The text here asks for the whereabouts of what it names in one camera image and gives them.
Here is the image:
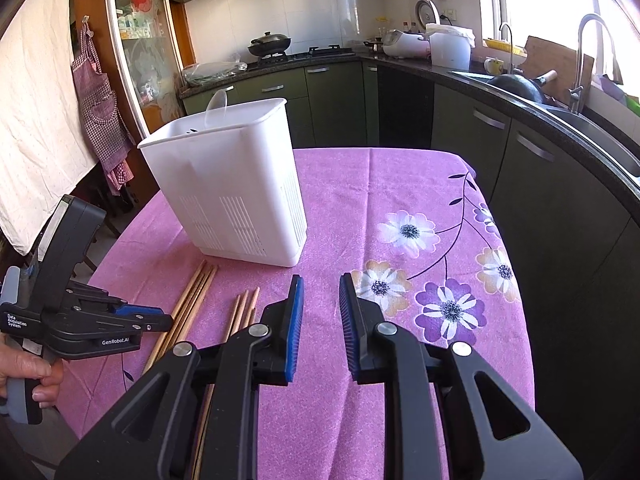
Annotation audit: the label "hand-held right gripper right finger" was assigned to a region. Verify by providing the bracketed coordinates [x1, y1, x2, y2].
[339, 272, 585, 480]

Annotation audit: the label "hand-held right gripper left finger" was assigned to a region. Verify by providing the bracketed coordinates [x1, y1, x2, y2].
[55, 275, 304, 480]

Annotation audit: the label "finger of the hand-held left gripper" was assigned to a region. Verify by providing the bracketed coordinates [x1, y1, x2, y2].
[70, 311, 175, 335]
[65, 282, 163, 318]

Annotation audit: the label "white plastic utensil holder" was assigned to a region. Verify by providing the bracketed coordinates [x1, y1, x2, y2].
[137, 97, 308, 267]

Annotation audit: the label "person's left hand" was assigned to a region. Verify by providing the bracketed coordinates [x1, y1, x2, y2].
[0, 334, 65, 408]

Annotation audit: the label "white hanging cloth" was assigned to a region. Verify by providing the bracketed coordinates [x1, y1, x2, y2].
[0, 0, 101, 257]

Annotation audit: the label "checked pink apron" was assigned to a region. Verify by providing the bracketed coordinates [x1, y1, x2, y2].
[71, 20, 137, 196]

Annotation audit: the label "pink floral tablecloth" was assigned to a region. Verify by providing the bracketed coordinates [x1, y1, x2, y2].
[57, 147, 536, 480]

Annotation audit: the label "patterned glass sliding door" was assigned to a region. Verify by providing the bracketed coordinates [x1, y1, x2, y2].
[102, 0, 198, 138]

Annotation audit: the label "translucent plastic spoon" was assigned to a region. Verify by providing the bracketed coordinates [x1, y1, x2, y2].
[206, 87, 232, 128]

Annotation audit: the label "plastic-wrapped green dish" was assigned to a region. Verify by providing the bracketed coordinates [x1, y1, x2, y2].
[181, 61, 249, 87]

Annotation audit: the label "green base cabinets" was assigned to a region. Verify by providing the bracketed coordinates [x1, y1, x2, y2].
[180, 57, 640, 411]

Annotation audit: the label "dark kitchen countertop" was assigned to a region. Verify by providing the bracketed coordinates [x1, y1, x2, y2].
[180, 52, 640, 221]

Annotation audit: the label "black gas stove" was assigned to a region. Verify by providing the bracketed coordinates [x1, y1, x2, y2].
[247, 46, 357, 67]

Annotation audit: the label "black wok with lid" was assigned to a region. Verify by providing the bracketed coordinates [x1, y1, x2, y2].
[247, 31, 292, 57]

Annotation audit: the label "white rice cooker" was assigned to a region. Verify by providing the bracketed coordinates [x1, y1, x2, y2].
[382, 29, 432, 59]

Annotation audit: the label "white bucket with bag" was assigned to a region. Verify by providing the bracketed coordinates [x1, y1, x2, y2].
[425, 24, 476, 71]

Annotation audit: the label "small steel faucet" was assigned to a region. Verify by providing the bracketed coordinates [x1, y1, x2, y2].
[499, 22, 521, 76]

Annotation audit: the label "steel kitchen sink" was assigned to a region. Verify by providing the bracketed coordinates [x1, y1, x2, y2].
[450, 70, 640, 181]

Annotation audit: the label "yellow plastic tray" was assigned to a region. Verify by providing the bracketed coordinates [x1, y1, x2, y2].
[483, 37, 527, 57]

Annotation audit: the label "round white appliance lid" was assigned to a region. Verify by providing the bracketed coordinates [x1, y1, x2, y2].
[414, 0, 442, 31]

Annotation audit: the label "wooden cutting board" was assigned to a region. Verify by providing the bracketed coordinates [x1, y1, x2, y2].
[522, 35, 596, 106]

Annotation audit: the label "large steel faucet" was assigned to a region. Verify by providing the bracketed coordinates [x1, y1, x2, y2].
[567, 13, 623, 115]

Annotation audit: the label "black wok with wooden handle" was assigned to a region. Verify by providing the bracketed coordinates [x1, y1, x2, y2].
[486, 70, 558, 107]

